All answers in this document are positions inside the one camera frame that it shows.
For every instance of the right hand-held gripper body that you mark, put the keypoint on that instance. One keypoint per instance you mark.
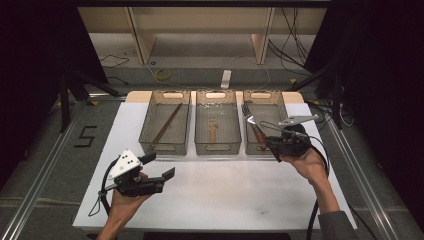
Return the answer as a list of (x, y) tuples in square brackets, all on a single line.
[(293, 143)]

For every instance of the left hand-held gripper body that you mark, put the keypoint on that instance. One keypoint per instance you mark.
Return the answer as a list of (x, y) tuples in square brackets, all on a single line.
[(125, 165)]

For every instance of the grey translucent plastic bin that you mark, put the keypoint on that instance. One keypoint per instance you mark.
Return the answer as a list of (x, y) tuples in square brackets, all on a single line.
[(226, 125), (270, 110), (173, 133)]

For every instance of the dark brown chopstick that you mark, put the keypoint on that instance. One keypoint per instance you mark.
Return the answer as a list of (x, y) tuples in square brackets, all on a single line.
[(176, 112), (173, 115)]

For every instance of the person's right hand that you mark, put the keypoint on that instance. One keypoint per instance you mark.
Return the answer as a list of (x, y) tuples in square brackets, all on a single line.
[(311, 166)]

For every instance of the person's left hand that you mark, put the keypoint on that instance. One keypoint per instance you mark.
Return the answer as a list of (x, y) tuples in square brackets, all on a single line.
[(123, 206)]

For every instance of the black tripod stand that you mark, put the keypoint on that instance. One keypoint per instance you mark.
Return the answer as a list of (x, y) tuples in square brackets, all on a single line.
[(65, 100), (336, 100)]

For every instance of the white power strip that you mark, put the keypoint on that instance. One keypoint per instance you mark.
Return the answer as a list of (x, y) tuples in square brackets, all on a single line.
[(226, 78)]

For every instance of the yellow tape roll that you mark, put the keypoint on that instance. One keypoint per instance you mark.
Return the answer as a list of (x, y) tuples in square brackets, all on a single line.
[(163, 74)]

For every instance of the black curtain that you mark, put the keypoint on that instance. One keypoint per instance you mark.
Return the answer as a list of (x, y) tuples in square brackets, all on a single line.
[(33, 66), (383, 83)]

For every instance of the beige wooden shelf unit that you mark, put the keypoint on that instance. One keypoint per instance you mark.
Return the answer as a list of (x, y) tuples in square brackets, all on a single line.
[(200, 23)]

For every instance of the aluminium floor rail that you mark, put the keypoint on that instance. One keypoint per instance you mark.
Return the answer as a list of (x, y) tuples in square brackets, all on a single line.
[(40, 180), (360, 186)]

